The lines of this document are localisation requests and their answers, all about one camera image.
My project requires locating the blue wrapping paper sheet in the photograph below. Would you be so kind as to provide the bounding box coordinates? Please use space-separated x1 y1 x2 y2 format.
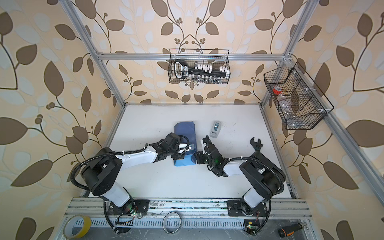
174 122 197 167

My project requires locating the orange handled screwdriver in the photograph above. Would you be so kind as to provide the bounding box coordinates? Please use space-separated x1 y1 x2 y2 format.
277 223 306 238

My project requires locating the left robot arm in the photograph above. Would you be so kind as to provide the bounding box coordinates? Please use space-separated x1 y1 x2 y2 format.
69 133 191 208

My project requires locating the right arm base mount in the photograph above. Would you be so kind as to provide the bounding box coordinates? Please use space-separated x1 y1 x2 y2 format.
227 200 268 218

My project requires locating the black socket set holder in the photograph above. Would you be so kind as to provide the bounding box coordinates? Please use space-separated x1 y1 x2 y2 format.
173 60 231 81

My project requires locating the grey cable loop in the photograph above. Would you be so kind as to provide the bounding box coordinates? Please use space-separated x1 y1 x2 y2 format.
162 211 183 235

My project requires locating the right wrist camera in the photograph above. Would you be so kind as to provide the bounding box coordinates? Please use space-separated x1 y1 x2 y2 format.
201 139 211 155

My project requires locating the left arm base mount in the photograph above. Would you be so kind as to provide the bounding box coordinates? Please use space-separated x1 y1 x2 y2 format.
107 199 150 216

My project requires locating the right wire basket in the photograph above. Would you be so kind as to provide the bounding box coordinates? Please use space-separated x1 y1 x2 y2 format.
264 62 334 130

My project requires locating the black adjustable wrench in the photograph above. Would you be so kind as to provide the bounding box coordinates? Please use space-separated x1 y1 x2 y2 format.
250 137 264 152

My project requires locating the back wire basket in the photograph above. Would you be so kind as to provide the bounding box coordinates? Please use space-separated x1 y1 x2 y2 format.
168 48 231 85

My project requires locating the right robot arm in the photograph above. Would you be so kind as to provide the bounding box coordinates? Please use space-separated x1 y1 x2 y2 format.
194 136 287 216

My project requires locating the wire basket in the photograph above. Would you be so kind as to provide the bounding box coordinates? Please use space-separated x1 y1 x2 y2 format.
264 62 334 130
168 48 231 85

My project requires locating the yellow tape roll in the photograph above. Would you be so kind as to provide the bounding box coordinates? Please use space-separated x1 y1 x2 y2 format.
63 215 92 240

